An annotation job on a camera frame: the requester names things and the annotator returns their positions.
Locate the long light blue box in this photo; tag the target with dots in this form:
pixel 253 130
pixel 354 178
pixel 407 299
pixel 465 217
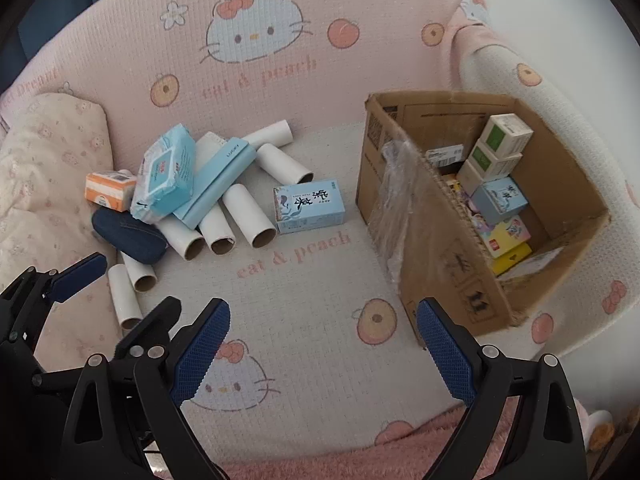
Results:
pixel 215 185

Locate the blue baby wipes pack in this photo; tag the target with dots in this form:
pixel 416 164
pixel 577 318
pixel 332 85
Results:
pixel 167 175

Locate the cream floral pillow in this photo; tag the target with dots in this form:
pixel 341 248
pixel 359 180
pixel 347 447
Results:
pixel 45 160

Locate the pink fuzzy blanket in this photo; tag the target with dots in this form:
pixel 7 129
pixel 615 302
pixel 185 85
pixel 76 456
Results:
pixel 350 460

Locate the dark blue cloth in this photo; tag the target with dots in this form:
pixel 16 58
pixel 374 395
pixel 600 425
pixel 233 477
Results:
pixel 50 0

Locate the pink cat printed blanket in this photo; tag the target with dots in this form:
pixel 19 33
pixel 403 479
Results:
pixel 300 85

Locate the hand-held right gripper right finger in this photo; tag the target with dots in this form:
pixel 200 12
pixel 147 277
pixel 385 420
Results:
pixel 445 355

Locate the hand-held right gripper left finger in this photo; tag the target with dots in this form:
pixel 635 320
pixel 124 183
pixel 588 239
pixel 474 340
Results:
pixel 200 355

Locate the orange and white tissue pack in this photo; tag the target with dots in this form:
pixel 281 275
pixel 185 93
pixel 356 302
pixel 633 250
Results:
pixel 107 191

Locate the denim glasses case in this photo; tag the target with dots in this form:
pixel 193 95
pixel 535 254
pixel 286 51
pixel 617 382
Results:
pixel 127 235

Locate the light blue tea box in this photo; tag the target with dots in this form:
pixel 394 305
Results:
pixel 500 200

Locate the light blue tissue box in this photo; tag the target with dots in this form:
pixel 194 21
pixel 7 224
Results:
pixel 310 207

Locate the brown cardboard box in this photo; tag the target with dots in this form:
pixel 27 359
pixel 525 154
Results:
pixel 440 245

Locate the white box with green label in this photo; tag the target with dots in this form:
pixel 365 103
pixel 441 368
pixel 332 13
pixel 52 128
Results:
pixel 505 132
pixel 492 162

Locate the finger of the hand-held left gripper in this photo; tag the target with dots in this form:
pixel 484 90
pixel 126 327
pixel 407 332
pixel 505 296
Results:
pixel 75 275
pixel 152 322

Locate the yellow box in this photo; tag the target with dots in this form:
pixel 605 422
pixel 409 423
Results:
pixel 512 259

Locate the pile of white cardboard tubes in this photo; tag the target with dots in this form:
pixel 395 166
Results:
pixel 247 215

